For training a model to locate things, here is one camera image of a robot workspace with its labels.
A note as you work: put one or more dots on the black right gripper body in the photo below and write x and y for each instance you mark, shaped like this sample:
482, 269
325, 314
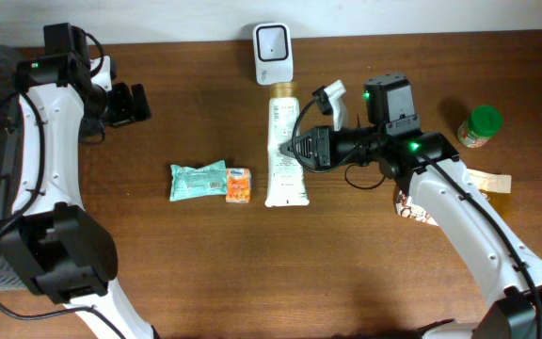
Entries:
347, 142

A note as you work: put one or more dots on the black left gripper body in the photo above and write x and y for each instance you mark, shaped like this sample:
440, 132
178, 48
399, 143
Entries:
120, 105

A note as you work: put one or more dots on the white tube with cork cap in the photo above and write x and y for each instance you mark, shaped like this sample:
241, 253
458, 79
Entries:
286, 185

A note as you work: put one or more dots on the orange Kleenex tissue pack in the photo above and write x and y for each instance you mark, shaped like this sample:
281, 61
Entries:
238, 185

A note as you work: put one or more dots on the teal snack packet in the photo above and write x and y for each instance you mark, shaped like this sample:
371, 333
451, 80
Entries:
190, 183

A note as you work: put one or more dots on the brown glutinous rice bag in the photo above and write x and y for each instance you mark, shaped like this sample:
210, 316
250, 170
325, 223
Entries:
494, 188

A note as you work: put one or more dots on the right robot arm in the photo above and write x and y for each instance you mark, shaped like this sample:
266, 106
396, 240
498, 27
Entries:
427, 167

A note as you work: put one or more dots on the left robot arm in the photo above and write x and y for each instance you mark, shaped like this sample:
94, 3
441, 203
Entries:
52, 244

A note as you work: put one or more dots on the white barcode scanner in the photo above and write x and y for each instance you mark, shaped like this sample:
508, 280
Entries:
273, 55

